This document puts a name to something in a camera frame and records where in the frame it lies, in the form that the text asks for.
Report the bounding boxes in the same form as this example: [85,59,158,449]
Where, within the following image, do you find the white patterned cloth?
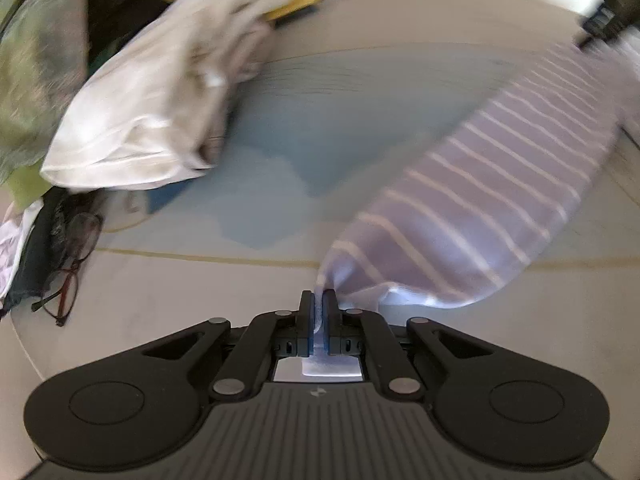
[0,200,46,312]

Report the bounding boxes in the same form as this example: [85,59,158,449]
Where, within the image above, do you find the lilac white-striped shirt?
[300,40,627,376]

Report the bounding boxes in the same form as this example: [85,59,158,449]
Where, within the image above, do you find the cream crumpled garment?
[40,0,282,192]

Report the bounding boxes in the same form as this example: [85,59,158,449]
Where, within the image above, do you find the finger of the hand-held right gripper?
[575,7,626,52]

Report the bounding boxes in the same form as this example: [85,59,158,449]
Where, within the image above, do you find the red-framed eyeglasses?
[31,212,104,328]

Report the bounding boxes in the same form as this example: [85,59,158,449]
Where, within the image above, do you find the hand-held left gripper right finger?
[322,288,494,403]

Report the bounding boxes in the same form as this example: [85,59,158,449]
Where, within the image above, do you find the black cloth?
[85,0,171,77]

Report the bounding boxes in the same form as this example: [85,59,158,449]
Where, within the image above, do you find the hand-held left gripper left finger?
[142,290,317,403]

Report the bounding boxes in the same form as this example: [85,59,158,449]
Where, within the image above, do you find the green patterned cloth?
[0,0,126,211]

